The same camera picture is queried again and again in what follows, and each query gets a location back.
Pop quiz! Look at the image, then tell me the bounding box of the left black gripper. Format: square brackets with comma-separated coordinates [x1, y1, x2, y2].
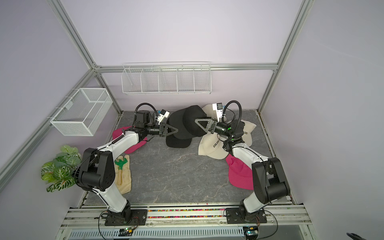
[145, 123, 178, 137]

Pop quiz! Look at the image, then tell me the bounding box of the cream Colorado cap back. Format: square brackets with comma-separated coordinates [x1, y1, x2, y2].
[202, 104, 217, 120]

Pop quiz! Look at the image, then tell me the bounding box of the cream colorado cap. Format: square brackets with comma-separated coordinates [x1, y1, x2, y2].
[202, 104, 217, 120]
[198, 133, 229, 160]

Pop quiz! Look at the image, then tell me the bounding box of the black cap with white patch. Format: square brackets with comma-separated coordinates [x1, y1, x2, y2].
[166, 135, 192, 149]

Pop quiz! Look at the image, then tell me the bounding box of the plain black cap front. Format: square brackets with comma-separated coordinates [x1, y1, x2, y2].
[168, 108, 194, 140]

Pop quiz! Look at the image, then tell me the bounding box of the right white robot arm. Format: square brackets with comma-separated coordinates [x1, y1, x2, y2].
[195, 118, 291, 223]

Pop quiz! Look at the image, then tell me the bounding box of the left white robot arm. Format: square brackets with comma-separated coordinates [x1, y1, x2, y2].
[74, 123, 179, 222]

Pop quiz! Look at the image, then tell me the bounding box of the cream cap right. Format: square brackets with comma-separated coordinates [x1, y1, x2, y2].
[230, 120, 256, 146]

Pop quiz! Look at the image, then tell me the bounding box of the pink cap left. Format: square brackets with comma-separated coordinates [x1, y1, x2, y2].
[113, 126, 148, 156]

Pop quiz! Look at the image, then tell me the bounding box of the pink cap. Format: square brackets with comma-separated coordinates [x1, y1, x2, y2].
[226, 154, 254, 190]
[113, 126, 148, 156]

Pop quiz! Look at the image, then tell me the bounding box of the pink cap right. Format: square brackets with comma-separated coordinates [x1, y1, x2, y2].
[226, 154, 254, 190]

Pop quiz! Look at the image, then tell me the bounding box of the beige cap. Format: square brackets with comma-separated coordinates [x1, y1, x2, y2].
[114, 155, 132, 195]

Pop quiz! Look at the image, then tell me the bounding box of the green potted plant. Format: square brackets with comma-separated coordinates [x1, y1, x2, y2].
[41, 145, 81, 193]

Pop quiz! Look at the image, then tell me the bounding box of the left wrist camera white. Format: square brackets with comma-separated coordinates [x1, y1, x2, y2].
[156, 110, 170, 124]

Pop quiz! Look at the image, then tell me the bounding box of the right black corrugated cable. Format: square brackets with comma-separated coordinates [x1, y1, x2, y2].
[221, 100, 243, 133]

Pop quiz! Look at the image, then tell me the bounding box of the black corrugated cable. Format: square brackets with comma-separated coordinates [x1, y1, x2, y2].
[221, 100, 243, 133]
[134, 102, 158, 121]

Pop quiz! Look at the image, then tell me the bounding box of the left black corrugated cable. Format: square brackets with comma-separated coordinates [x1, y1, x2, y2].
[134, 102, 158, 121]

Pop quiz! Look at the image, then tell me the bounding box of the white wire shelf basket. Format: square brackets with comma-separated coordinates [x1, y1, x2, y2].
[121, 62, 212, 95]

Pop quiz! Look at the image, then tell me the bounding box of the white wire side basket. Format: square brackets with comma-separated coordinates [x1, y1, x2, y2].
[50, 88, 113, 137]

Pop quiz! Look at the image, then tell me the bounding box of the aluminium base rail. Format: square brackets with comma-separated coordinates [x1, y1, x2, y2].
[56, 203, 318, 240]

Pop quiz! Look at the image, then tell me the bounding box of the aluminium frame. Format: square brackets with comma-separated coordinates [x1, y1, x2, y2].
[1, 1, 314, 191]

